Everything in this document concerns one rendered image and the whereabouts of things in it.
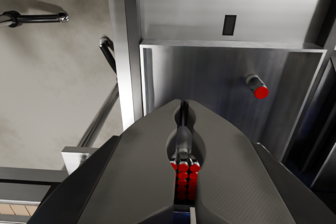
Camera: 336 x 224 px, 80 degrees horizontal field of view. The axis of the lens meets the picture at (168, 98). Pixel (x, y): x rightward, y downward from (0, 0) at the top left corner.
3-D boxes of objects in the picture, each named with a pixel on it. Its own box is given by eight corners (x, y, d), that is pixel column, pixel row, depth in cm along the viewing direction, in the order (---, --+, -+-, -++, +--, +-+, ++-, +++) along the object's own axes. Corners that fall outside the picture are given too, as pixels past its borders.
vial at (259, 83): (257, 86, 35) (266, 98, 31) (244, 85, 35) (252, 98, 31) (260, 74, 34) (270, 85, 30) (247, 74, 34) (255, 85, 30)
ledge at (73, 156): (125, 187, 54) (123, 194, 52) (77, 184, 54) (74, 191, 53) (119, 148, 47) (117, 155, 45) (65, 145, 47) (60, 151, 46)
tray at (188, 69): (259, 186, 48) (265, 200, 45) (150, 180, 49) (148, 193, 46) (313, 43, 31) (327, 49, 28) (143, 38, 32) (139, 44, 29)
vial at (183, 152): (188, 155, 44) (188, 172, 40) (177, 154, 44) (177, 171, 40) (188, 147, 43) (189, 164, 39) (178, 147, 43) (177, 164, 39)
